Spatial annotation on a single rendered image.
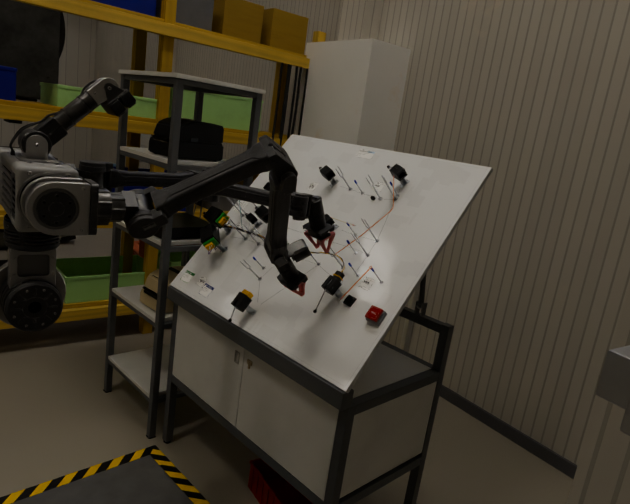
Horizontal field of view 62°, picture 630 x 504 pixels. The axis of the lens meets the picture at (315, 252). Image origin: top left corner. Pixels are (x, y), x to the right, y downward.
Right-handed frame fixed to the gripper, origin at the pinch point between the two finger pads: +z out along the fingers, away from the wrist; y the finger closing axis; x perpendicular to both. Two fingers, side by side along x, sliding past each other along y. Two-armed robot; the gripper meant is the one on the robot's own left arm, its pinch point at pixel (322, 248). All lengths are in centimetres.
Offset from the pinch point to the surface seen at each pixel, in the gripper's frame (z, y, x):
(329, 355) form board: 32.3, -14.0, 14.6
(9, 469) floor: 90, 94, 127
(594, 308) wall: 102, -33, -148
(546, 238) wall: 78, 5, -161
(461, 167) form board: -6, -8, -68
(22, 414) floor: 99, 139, 115
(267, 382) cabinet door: 53, 13, 29
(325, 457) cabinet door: 64, -24, 31
